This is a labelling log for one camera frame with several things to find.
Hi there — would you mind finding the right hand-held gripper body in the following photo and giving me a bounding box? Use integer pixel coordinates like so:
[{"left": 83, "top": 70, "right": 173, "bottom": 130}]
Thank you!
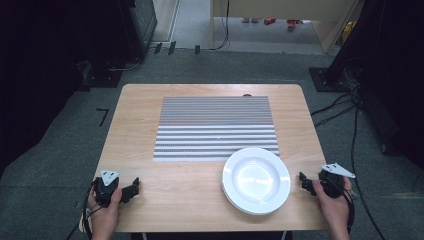
[{"left": 318, "top": 162, "right": 356, "bottom": 200}]

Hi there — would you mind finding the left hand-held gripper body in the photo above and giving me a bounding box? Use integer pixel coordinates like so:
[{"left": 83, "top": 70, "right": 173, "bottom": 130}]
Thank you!
[{"left": 92, "top": 169, "right": 122, "bottom": 209}]

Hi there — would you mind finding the person's left hand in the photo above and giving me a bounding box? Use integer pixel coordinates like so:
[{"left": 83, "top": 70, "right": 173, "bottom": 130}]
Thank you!
[{"left": 87, "top": 187, "right": 124, "bottom": 235}]

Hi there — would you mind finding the person's right hand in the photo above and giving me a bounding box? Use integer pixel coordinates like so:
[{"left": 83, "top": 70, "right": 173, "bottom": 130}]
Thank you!
[{"left": 311, "top": 176, "right": 354, "bottom": 232}]

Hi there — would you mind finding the white plate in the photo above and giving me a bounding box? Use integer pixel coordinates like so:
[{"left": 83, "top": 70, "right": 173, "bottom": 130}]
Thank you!
[{"left": 221, "top": 147, "right": 292, "bottom": 216}]

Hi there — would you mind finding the grey striped placemat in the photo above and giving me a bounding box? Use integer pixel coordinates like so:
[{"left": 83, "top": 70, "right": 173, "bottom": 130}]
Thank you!
[{"left": 152, "top": 95, "right": 281, "bottom": 163}]

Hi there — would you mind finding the black stand base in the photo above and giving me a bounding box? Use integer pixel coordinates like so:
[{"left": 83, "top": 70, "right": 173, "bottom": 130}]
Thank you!
[
  {"left": 308, "top": 66, "right": 353, "bottom": 93},
  {"left": 79, "top": 63, "right": 124, "bottom": 90}
]

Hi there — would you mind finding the yellow object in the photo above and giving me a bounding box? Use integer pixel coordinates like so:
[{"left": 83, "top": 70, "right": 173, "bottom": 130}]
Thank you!
[{"left": 340, "top": 20, "right": 357, "bottom": 47}]

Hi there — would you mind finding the red and black tool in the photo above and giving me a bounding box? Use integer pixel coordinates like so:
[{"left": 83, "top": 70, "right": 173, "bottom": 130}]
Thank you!
[{"left": 286, "top": 18, "right": 302, "bottom": 32}]

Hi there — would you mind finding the dark glass cabinet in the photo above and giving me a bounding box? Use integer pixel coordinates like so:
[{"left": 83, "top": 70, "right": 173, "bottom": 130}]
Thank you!
[{"left": 128, "top": 0, "right": 158, "bottom": 54}]

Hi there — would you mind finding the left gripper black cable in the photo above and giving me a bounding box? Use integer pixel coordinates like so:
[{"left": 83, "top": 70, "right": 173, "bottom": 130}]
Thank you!
[{"left": 65, "top": 181, "right": 101, "bottom": 240}]

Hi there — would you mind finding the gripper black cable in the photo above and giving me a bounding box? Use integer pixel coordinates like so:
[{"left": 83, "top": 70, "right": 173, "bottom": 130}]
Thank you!
[
  {"left": 65, "top": 181, "right": 101, "bottom": 240},
  {"left": 324, "top": 178, "right": 357, "bottom": 235}
]

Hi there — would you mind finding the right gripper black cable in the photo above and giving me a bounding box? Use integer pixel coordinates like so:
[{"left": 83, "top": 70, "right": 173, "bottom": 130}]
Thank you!
[{"left": 324, "top": 178, "right": 357, "bottom": 235}]

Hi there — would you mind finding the long black floor cable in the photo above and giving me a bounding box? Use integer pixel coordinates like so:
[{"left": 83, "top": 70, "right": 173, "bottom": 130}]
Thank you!
[{"left": 349, "top": 99, "right": 388, "bottom": 240}]

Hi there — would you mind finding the black stand post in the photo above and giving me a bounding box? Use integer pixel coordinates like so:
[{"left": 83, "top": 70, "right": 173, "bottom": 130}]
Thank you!
[{"left": 324, "top": 0, "right": 389, "bottom": 84}]

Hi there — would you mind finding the black hanging cable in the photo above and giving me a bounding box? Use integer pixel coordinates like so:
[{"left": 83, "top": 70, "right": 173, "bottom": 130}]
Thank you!
[{"left": 213, "top": 0, "right": 232, "bottom": 52}]

